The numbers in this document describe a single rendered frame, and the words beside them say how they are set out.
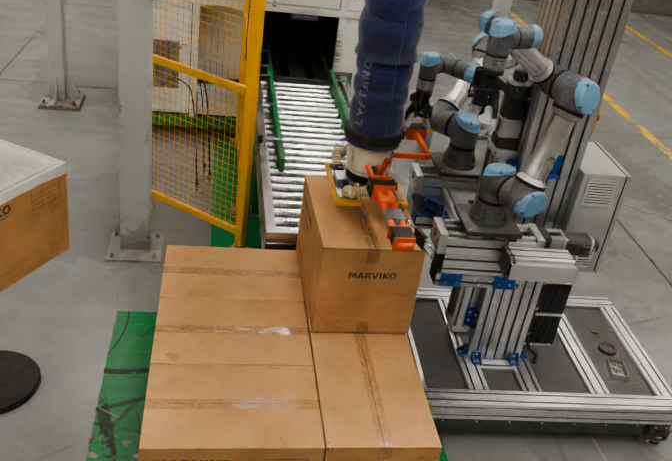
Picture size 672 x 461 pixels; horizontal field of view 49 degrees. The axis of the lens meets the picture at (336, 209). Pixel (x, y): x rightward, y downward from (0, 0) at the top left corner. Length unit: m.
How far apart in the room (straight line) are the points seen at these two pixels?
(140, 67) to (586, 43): 2.13
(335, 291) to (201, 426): 0.73
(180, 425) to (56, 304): 1.60
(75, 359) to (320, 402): 1.40
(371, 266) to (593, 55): 1.14
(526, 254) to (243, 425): 1.24
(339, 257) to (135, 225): 1.77
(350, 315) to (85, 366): 1.32
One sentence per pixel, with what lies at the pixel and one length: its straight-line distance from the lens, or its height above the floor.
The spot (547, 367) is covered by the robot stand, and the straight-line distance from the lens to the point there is 3.69.
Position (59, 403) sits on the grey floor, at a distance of 3.48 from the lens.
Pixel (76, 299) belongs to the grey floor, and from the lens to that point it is 4.05.
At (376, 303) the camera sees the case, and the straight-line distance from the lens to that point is 2.94.
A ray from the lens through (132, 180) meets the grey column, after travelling 4.15.
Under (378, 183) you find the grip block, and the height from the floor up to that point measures 1.19.
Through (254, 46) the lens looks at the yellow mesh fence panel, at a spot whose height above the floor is 1.25.
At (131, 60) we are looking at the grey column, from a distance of 3.88.
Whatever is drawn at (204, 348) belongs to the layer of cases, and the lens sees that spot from 2.87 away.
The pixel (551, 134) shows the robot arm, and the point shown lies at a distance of 2.74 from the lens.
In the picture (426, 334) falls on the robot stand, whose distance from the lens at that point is 3.65.
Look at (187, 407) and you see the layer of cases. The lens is 2.64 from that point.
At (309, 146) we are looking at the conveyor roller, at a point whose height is 0.55.
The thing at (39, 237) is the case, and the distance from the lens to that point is 3.12.
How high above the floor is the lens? 2.39
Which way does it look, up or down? 29 degrees down
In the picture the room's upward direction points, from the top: 8 degrees clockwise
